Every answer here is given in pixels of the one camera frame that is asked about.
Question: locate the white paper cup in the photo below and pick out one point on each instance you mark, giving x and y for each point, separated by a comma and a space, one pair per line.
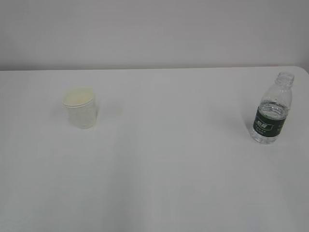
81, 107

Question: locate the clear water bottle green label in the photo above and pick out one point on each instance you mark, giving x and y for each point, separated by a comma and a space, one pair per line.
273, 110

